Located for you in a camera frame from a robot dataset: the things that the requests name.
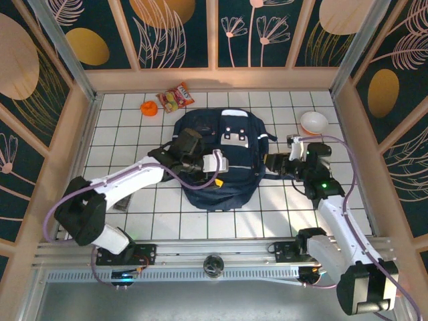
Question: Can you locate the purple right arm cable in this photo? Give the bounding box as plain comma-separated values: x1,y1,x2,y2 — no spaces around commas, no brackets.
299,135,422,321

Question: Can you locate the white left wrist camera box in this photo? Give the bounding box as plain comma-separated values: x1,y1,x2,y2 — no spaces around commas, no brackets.
203,148,230,174

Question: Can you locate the small orange cup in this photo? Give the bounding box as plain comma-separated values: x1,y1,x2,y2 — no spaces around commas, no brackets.
139,100,158,117

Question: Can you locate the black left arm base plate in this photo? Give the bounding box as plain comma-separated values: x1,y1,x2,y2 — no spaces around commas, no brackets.
96,243,158,267

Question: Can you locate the aluminium mounting rail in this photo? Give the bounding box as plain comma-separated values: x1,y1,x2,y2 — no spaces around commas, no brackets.
31,236,399,268

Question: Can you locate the black round knob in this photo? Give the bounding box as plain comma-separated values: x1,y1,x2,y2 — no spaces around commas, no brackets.
203,254,225,278

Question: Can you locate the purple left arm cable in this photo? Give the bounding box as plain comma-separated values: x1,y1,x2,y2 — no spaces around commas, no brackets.
43,150,224,288

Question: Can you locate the black calculator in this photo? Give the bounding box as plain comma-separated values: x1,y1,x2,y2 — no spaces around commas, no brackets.
112,195,134,213

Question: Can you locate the white bowl orange outside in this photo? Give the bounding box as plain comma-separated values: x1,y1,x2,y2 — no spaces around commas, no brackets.
300,111,329,136

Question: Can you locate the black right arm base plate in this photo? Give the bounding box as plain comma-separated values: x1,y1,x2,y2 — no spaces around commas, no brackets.
274,239,335,264

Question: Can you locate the slotted metal cable tray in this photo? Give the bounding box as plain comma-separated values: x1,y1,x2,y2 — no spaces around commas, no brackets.
45,267,302,284

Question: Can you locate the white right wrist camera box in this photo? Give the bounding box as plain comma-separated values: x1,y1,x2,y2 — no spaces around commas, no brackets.
286,134,305,161

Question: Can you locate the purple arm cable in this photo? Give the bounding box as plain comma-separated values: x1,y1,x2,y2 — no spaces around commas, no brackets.
299,135,422,321
43,150,224,288

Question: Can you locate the right black controller box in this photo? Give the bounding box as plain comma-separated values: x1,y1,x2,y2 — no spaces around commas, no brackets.
298,265,327,288

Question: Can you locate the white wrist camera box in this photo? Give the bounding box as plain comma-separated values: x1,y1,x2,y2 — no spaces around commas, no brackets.
286,134,305,161
203,148,230,174

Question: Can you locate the red yellow snack bag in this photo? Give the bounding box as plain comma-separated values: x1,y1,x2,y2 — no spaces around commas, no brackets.
155,82,195,114

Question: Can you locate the left black controller box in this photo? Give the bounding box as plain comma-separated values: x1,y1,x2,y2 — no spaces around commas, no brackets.
110,269,141,288

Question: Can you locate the aluminium frame post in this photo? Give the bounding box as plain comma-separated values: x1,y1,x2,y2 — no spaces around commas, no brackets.
26,0,98,101
329,0,392,98

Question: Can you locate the black controller box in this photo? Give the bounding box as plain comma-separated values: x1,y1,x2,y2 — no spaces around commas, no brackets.
298,265,327,288
110,269,141,288

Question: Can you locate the navy blue backpack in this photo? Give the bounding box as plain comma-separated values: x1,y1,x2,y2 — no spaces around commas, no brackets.
162,107,302,212

